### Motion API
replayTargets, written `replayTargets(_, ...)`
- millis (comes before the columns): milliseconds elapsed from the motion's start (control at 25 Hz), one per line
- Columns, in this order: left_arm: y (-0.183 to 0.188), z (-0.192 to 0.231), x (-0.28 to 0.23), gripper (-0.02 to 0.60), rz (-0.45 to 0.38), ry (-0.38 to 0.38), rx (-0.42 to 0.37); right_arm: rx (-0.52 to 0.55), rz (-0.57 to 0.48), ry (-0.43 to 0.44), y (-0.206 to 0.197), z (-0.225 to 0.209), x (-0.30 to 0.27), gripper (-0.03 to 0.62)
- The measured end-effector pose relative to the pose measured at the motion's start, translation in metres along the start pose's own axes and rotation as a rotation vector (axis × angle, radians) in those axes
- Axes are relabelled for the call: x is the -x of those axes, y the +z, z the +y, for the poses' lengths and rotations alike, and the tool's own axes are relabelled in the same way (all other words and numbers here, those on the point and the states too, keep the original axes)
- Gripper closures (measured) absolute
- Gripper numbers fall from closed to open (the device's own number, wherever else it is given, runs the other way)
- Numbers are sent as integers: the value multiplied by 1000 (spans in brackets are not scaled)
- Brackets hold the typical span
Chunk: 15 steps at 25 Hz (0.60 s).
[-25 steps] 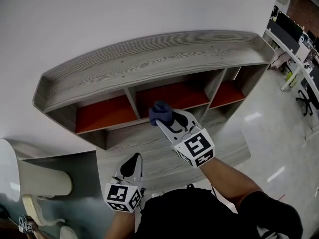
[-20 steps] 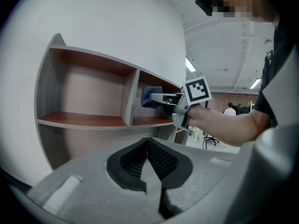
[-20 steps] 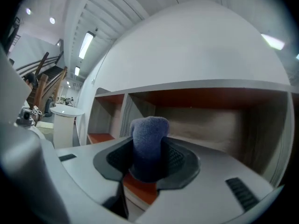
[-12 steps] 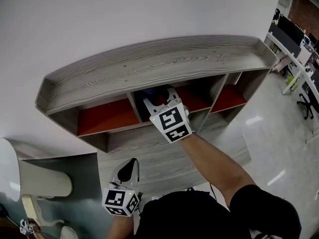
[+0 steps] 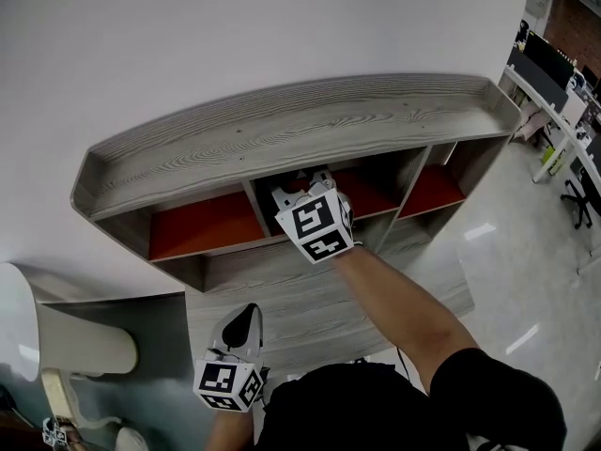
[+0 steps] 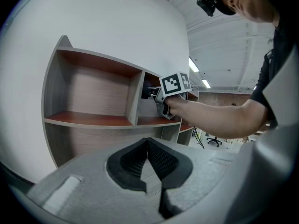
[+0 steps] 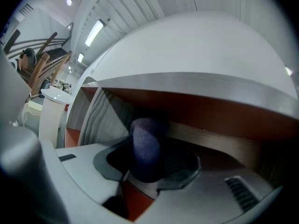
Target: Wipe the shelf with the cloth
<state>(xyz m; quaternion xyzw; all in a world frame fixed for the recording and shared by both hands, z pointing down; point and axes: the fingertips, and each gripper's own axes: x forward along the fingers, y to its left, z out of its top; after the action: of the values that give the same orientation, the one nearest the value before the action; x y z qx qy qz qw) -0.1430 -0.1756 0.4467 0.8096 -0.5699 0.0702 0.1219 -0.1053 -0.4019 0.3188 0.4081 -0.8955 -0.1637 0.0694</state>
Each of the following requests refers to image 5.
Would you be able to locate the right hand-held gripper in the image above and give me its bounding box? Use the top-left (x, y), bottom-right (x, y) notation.
top-left (270, 167), bottom-right (357, 266)

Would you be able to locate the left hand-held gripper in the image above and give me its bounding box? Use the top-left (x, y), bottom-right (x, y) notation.
top-left (193, 303), bottom-right (269, 413)

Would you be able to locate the grey wooden shelf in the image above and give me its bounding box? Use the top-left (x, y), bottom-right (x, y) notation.
top-left (69, 72), bottom-right (523, 379)

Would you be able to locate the person's right forearm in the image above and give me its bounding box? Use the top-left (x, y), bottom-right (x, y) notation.
top-left (330, 243), bottom-right (481, 397)

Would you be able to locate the person's left forearm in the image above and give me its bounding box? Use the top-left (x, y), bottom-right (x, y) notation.
top-left (205, 407), bottom-right (257, 451)

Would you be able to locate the pink cloth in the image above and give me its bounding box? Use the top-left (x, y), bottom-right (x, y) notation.
top-left (515, 109), bottom-right (551, 143)

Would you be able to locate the person's black shirt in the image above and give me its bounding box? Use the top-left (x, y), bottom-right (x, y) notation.
top-left (254, 347), bottom-right (569, 451)

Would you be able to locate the beige plastic stand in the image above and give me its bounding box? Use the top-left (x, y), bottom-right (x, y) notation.
top-left (39, 367), bottom-right (124, 430)

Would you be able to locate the small white gripper device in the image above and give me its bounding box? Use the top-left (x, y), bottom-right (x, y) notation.
top-left (41, 417), bottom-right (72, 448)

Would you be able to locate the green waste bin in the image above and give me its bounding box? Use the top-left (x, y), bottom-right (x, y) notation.
top-left (541, 145), bottom-right (565, 177)

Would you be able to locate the white office desk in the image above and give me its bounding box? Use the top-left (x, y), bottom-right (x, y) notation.
top-left (501, 65), bottom-right (601, 183)

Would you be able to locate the black desk partition panel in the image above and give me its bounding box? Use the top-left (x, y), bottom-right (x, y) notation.
top-left (508, 46), bottom-right (570, 114)

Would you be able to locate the black office chair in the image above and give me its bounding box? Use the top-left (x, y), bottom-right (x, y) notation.
top-left (560, 165), bottom-right (601, 230)

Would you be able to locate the black computer monitor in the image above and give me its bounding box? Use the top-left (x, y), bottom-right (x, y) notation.
top-left (522, 29), bottom-right (577, 103)

